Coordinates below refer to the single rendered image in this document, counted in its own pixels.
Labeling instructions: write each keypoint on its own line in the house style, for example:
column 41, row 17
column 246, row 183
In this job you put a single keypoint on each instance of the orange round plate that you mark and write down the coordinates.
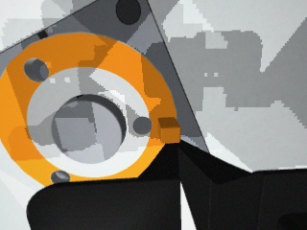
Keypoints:
column 83, row 63

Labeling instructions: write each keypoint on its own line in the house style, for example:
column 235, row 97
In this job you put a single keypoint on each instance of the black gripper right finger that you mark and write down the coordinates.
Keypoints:
column 221, row 196

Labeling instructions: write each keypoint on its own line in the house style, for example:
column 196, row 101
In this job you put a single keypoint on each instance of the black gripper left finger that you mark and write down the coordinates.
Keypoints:
column 150, row 201

